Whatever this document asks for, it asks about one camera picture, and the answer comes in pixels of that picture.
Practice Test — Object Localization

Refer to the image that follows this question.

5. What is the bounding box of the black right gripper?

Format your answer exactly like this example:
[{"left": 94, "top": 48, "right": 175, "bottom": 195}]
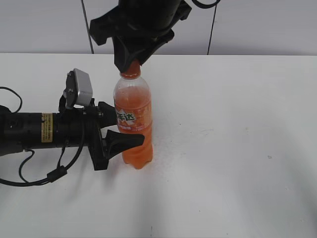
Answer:
[{"left": 89, "top": 0, "right": 192, "bottom": 72}]

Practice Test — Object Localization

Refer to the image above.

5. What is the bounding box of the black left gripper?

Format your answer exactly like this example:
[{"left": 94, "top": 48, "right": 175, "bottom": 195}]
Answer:
[{"left": 54, "top": 98, "right": 145, "bottom": 171}]

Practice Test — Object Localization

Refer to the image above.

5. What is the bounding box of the orange bottle cap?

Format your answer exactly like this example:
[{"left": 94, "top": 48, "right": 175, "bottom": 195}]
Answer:
[{"left": 120, "top": 59, "right": 141, "bottom": 79}]

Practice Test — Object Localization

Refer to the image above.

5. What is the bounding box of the orange soda plastic bottle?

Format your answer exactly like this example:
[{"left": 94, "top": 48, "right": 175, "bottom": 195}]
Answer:
[{"left": 113, "top": 73, "right": 153, "bottom": 169}]

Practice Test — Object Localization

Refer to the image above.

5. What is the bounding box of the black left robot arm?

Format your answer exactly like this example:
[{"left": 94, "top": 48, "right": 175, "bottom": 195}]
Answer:
[{"left": 0, "top": 101, "right": 145, "bottom": 171}]

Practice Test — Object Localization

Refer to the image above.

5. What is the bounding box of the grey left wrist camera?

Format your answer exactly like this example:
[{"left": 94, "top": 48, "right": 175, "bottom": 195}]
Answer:
[{"left": 63, "top": 68, "right": 93, "bottom": 109}]

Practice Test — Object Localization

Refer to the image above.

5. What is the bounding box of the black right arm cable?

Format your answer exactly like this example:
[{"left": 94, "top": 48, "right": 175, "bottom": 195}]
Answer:
[{"left": 191, "top": 0, "right": 221, "bottom": 8}]

